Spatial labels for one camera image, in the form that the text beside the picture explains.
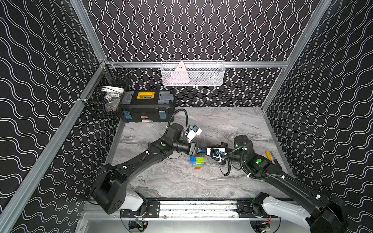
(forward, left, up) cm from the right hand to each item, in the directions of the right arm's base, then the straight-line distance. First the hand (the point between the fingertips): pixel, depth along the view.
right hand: (207, 145), depth 74 cm
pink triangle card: (+42, +15, +15) cm, 47 cm away
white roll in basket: (+25, +53, +15) cm, 60 cm away
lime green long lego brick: (-2, +4, -12) cm, 13 cm away
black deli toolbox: (+34, +39, -5) cm, 52 cm away
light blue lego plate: (-4, +7, -13) cm, 15 cm away
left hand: (-4, +1, +2) cm, 4 cm away
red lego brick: (-3, +4, -21) cm, 21 cm away
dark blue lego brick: (-3, +8, -10) cm, 13 cm away
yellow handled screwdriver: (+6, -42, -22) cm, 47 cm away
